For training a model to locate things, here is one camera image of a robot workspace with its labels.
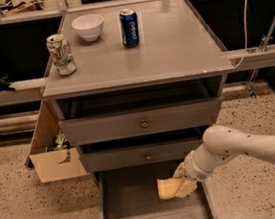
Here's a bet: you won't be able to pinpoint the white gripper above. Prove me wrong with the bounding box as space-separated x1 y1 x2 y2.
173 144 219 199

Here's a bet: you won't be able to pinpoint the yellow sponge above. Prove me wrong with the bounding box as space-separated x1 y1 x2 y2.
157 178 180 200

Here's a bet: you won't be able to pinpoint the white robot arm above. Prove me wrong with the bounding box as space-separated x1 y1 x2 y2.
173 125 275 198

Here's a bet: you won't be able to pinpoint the grey open bottom drawer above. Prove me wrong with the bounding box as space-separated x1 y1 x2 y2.
99 161 217 219

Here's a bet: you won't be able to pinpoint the grey top drawer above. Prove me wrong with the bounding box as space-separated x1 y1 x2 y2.
60 99 221 145

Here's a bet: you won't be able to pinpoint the grey drawer cabinet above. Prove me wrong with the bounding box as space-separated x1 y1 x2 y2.
33 0 248 191

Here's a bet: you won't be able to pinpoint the grey middle drawer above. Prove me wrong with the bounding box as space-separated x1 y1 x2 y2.
80 137 202 172

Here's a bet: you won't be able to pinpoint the green items in box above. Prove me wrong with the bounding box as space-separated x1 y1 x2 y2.
45 133 71 153

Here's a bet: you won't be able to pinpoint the open cardboard box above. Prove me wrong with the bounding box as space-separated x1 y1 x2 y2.
27 100 87 183

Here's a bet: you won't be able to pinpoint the blue Pepsi can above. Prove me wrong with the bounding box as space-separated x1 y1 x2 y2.
119 9 140 47

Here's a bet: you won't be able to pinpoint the crushed white green can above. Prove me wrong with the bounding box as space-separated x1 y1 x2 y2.
46 33 77 76

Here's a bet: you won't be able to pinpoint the white bowl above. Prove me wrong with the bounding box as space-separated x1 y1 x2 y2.
71 14 104 41

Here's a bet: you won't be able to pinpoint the white cable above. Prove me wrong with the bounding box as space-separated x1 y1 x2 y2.
224 0 258 70

